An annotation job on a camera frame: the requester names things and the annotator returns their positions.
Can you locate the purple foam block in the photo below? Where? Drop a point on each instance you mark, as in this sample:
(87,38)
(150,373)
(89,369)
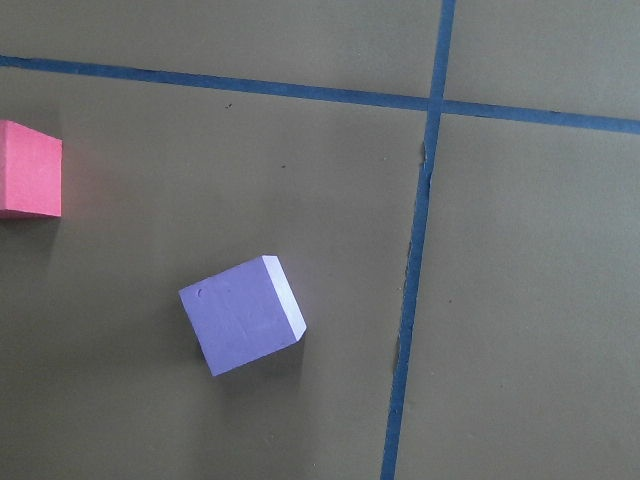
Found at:
(243,314)

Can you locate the pink foam block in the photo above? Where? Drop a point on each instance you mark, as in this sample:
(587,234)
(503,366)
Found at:
(31,173)

